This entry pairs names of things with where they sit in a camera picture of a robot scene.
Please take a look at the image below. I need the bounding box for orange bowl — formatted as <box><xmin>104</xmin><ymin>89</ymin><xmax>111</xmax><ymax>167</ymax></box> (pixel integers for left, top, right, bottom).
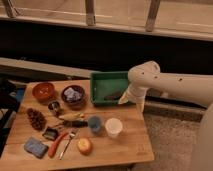
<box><xmin>32</xmin><ymin>82</ymin><xmax>55</xmax><ymax>102</ymax></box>

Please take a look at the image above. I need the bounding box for white cup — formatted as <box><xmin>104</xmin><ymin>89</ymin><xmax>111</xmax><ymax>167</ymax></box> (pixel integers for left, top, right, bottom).
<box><xmin>105</xmin><ymin>118</ymin><xmax>123</xmax><ymax>138</ymax></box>

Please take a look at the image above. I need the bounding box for small black tray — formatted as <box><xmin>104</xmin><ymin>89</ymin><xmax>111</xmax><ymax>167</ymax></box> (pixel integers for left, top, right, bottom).
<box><xmin>42</xmin><ymin>127</ymin><xmax>59</xmax><ymax>140</ymax></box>

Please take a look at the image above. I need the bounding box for blue sponge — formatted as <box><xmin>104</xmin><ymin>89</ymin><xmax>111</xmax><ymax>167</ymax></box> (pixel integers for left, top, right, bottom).
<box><xmin>24</xmin><ymin>137</ymin><xmax>48</xmax><ymax>159</ymax></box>

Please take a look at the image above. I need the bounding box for blue cup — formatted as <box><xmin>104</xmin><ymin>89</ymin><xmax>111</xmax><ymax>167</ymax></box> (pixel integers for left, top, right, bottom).
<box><xmin>88</xmin><ymin>116</ymin><xmax>102</xmax><ymax>134</ymax></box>

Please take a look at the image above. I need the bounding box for blue towel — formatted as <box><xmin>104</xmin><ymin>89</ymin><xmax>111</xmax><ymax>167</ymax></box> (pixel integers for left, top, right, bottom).
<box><xmin>64</xmin><ymin>87</ymin><xmax>82</xmax><ymax>102</ymax></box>

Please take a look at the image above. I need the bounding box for yellow apple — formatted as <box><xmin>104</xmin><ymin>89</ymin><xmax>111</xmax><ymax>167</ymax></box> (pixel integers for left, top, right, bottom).
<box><xmin>77</xmin><ymin>138</ymin><xmax>93</xmax><ymax>155</ymax></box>

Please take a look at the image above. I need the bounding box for brown item in bin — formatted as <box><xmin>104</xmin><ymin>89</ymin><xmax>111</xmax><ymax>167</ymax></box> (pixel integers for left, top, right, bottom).
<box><xmin>104</xmin><ymin>91</ymin><xmax>122</xmax><ymax>100</ymax></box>

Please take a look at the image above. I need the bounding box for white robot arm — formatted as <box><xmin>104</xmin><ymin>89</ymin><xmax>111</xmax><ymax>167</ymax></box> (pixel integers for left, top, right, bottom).
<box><xmin>119</xmin><ymin>61</ymin><xmax>213</xmax><ymax>171</ymax></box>

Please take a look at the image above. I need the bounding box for black handled tool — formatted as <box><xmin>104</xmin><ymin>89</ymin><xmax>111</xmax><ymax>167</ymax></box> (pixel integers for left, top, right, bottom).
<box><xmin>53</xmin><ymin>120</ymin><xmax>88</xmax><ymax>128</ymax></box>

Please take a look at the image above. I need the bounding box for green plastic bin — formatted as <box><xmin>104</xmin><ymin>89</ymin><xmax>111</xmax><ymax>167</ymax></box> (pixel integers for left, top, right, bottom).
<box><xmin>90</xmin><ymin>71</ymin><xmax>129</xmax><ymax>106</ymax></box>

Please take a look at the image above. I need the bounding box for brown pine cone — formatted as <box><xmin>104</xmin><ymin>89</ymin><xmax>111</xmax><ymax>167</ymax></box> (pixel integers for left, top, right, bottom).
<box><xmin>27</xmin><ymin>108</ymin><xmax>46</xmax><ymax>131</ymax></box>

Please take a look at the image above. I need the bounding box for purple bowl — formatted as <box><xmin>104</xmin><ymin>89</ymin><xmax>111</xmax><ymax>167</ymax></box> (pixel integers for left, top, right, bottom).
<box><xmin>61</xmin><ymin>85</ymin><xmax>86</xmax><ymax>108</ymax></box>

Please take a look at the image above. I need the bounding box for wooden table board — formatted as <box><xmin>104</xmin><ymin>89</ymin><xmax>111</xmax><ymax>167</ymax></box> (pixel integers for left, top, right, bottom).
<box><xmin>0</xmin><ymin>83</ymin><xmax>154</xmax><ymax>171</ymax></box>

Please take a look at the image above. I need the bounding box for small metal cup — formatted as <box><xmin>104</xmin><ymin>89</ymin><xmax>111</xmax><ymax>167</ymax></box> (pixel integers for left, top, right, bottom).
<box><xmin>48</xmin><ymin>101</ymin><xmax>61</xmax><ymax>116</ymax></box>

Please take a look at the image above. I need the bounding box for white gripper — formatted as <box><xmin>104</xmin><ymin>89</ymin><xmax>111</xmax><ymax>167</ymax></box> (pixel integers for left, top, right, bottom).
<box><xmin>118</xmin><ymin>85</ymin><xmax>147</xmax><ymax>112</ymax></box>

